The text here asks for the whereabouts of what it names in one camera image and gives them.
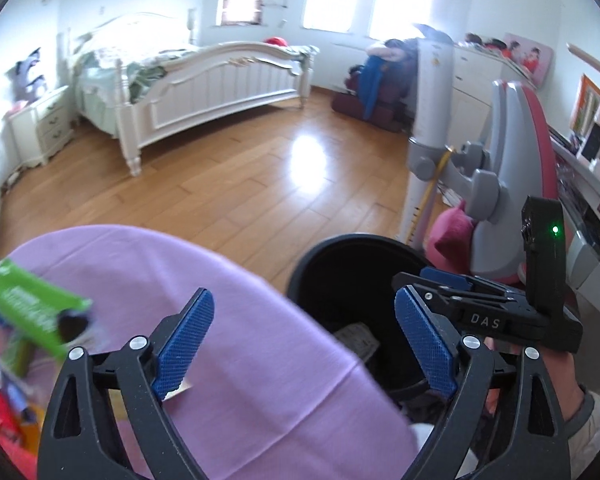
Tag green snack packet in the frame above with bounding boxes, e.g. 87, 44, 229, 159
2, 334, 37, 377

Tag white bed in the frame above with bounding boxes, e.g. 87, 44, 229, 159
67, 12, 317, 177

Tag white nightstand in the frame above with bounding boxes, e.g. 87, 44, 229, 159
5, 85, 77, 169

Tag orange books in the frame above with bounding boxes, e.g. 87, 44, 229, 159
569, 74, 600, 132

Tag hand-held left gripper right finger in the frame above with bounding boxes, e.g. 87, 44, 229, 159
394, 284, 573, 480

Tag person's right forearm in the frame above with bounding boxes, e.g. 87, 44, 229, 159
562, 385, 600, 478

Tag white paper slip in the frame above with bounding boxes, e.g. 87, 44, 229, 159
331, 323, 381, 362

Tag black trash bin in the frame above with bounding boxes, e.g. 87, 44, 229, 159
286, 234, 462, 411

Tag white desk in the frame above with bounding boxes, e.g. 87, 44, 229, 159
545, 125, 600, 293

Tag green blanket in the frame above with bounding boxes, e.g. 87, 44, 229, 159
128, 51, 170, 102

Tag small blackboard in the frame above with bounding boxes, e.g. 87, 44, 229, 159
579, 122, 600, 162

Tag pink photo print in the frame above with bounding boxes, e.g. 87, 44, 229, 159
501, 32, 554, 87

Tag purple plush toy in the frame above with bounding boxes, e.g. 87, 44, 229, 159
11, 47, 49, 104

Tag purple cloth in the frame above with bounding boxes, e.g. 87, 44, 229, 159
0, 225, 422, 480

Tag dark pink cushion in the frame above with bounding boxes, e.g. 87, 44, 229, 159
424, 199, 482, 274

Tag yellow cable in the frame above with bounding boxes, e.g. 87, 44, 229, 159
416, 146, 454, 243

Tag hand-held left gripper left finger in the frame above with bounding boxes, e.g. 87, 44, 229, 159
37, 287, 216, 480

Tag person's right hand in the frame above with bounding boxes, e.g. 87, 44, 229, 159
484, 336, 589, 426

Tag black round container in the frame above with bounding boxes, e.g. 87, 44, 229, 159
56, 311, 91, 347

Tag pink grey chair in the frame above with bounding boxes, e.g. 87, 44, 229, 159
424, 79, 573, 293

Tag white dresser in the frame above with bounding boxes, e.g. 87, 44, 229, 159
451, 40, 537, 128

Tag blue garment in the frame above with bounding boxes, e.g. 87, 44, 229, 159
357, 52, 389, 122

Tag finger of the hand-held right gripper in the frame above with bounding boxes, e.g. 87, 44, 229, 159
419, 266, 529, 307
391, 271, 507, 332

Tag green cardboard box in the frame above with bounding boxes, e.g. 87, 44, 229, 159
0, 258, 94, 361

